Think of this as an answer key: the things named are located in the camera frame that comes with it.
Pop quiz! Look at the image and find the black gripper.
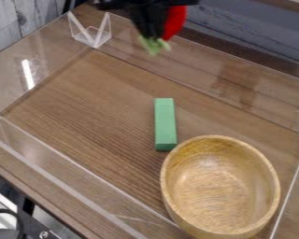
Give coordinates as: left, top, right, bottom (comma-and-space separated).
96, 0, 199, 39

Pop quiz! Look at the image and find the red plush strawberry toy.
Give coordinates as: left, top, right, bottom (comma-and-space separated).
140, 6, 187, 56

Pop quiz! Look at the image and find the clear acrylic corner bracket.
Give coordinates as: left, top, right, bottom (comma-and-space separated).
66, 12, 112, 49

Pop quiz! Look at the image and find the wooden oval bowl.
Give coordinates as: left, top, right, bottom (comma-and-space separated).
159, 135, 280, 239

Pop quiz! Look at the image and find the clear acrylic tray wall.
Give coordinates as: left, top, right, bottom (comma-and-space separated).
0, 116, 185, 239

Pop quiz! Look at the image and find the green rectangular block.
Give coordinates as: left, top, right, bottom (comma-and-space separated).
155, 98, 177, 151

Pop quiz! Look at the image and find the black equipment under table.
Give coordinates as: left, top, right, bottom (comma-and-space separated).
0, 208, 64, 239

